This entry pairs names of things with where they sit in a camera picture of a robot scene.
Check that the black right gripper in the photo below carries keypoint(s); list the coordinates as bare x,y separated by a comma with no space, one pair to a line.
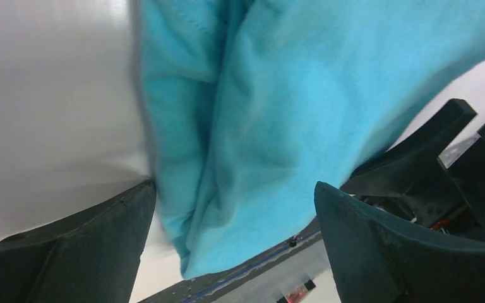
450,200

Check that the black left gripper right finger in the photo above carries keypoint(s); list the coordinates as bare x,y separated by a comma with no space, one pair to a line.
378,257

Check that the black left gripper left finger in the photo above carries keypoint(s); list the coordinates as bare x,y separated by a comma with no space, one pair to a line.
90,256

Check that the turquoise polo shirt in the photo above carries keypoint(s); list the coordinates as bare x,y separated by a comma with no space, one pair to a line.
254,102

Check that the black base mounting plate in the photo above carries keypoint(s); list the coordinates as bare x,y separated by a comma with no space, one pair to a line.
209,288

